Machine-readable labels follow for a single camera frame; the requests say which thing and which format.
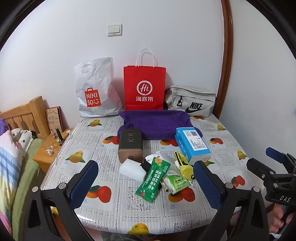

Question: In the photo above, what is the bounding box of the grey waist bag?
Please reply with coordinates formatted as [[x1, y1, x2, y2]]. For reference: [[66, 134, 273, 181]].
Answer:
[[165, 85, 216, 116]]

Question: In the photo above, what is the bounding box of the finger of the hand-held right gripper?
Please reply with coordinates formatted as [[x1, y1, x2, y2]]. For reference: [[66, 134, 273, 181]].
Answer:
[[246, 158, 281, 183], [265, 147, 296, 173]]

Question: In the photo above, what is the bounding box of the green tissue packet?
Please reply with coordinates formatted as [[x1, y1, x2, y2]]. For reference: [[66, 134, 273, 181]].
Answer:
[[161, 174, 193, 194]]

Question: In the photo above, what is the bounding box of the wooden door frame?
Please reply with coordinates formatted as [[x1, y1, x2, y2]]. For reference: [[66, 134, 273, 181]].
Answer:
[[215, 0, 234, 118]]

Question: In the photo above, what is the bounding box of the white light switch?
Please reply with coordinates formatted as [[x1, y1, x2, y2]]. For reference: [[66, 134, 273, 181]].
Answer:
[[107, 24, 123, 37]]

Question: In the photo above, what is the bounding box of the green snack packet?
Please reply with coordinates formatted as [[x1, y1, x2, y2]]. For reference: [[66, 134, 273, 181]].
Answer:
[[135, 156, 171, 202]]

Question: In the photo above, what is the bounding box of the green blanket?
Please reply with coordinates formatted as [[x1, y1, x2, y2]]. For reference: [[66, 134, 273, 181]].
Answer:
[[11, 139, 50, 239]]

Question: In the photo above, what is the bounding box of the person's right hand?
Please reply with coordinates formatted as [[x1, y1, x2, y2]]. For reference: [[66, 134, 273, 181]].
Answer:
[[270, 205, 290, 234]]

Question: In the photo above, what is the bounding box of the yellow pouch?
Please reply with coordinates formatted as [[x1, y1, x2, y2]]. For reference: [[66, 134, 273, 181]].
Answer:
[[173, 151, 196, 181]]

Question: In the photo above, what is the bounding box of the illustrated book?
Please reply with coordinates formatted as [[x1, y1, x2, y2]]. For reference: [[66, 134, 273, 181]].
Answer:
[[46, 106, 63, 133]]

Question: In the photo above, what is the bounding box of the white plastic shopping bag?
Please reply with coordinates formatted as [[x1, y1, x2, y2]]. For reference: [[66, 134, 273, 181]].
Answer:
[[74, 57, 123, 118]]

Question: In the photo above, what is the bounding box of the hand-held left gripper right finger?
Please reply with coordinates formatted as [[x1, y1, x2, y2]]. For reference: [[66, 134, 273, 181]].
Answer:
[[194, 161, 270, 241]]

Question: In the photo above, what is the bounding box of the white sponge block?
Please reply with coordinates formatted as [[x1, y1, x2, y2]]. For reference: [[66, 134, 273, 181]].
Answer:
[[120, 158, 146, 182]]

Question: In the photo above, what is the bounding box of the red paper bag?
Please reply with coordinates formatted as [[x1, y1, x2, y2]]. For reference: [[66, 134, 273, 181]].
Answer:
[[123, 48, 167, 111]]

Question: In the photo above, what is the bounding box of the blue tissue box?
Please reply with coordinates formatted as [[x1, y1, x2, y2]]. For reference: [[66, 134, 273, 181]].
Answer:
[[174, 127, 211, 165]]

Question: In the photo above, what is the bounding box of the wooden headboard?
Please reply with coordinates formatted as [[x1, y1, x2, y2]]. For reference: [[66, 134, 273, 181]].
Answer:
[[0, 96, 50, 139]]

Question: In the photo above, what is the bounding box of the brown rectangular box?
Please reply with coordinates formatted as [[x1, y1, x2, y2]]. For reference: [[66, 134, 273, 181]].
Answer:
[[118, 128, 144, 163]]

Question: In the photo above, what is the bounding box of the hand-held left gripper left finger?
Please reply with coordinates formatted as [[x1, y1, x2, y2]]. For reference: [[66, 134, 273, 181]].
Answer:
[[23, 160, 99, 241]]

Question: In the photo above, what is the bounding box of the wooden nightstand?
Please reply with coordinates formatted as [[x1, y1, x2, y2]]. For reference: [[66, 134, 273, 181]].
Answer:
[[33, 128, 74, 173]]

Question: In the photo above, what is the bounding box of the purple towel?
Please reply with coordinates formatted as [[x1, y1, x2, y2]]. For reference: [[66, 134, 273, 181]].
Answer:
[[118, 110, 204, 141]]

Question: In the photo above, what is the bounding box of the striped pastel bedding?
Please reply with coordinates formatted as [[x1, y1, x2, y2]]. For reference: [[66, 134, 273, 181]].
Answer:
[[0, 130, 22, 232]]

